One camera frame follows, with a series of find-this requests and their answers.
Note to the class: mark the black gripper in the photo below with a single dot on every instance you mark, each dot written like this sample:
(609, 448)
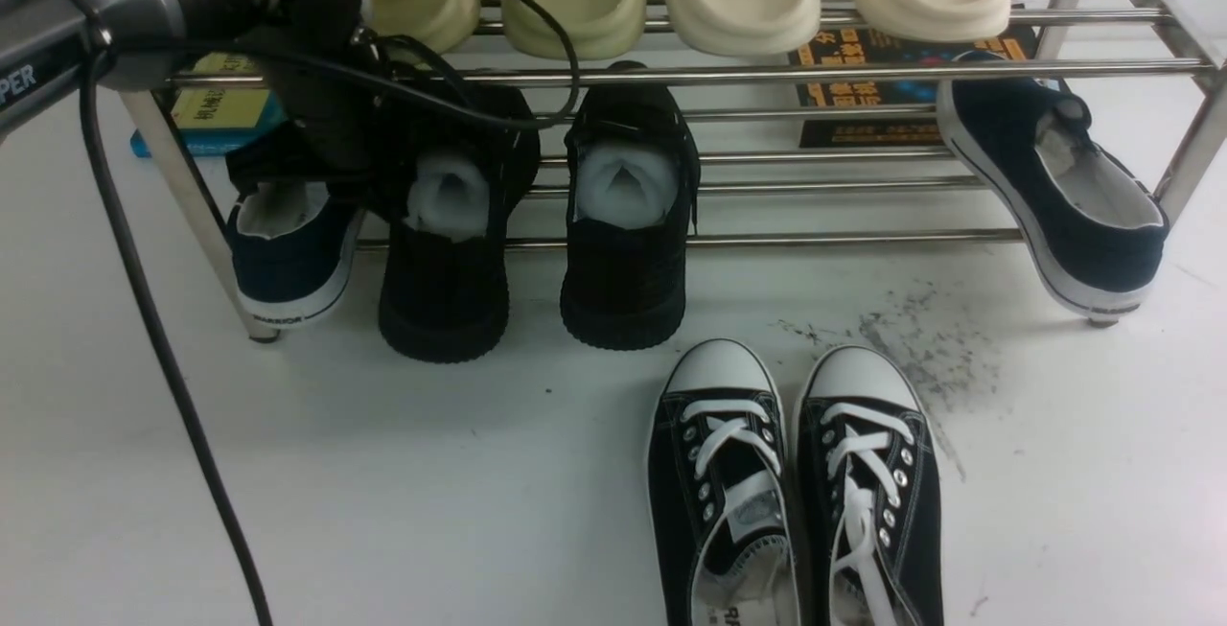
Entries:
(340, 120)

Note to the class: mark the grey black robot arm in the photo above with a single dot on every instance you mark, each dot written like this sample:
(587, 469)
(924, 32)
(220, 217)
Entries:
(46, 43)

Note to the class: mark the navy canvas shoe left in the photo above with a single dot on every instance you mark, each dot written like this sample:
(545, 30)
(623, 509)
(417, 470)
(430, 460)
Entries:
(292, 239)

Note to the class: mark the black white laced sneaker right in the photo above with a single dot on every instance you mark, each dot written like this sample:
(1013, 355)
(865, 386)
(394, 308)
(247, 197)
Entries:
(866, 474)

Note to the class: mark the yellow blue book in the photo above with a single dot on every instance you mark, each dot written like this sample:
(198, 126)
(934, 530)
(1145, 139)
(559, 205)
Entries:
(215, 121)

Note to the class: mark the stainless steel shoe rack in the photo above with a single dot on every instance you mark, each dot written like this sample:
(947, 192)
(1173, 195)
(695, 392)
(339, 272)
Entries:
(1190, 56)

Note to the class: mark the black white laced sneaker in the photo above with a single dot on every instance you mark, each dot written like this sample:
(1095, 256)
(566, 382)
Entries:
(715, 480)
(866, 474)

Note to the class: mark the navy canvas shoe right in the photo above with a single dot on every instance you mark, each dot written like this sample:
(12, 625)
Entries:
(1094, 232)

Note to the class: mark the black mesh sneaker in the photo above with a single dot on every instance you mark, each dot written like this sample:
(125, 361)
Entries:
(634, 173)
(446, 190)

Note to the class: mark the black white laced sneaker left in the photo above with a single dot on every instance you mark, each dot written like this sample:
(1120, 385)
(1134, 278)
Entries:
(715, 480)

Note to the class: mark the navy canvas shoe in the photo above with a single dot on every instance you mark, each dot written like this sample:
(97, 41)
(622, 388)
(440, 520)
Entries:
(292, 239)
(1094, 232)

